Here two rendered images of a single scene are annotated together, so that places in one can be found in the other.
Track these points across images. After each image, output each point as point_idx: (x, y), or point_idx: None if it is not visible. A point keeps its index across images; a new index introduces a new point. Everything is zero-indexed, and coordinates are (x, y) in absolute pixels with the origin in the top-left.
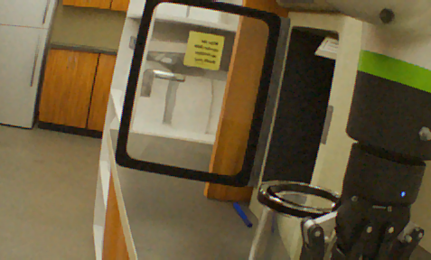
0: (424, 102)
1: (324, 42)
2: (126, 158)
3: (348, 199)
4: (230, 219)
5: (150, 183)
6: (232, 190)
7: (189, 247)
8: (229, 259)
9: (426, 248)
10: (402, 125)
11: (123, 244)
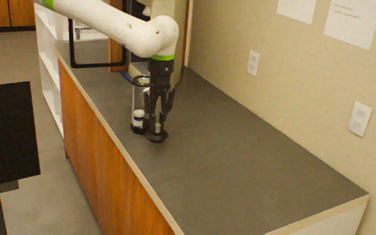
0: (165, 62)
1: (146, 8)
2: (75, 65)
3: (151, 84)
4: (122, 80)
5: (86, 71)
6: (120, 66)
7: (111, 96)
8: (125, 97)
9: (211, 82)
10: (160, 68)
11: (79, 100)
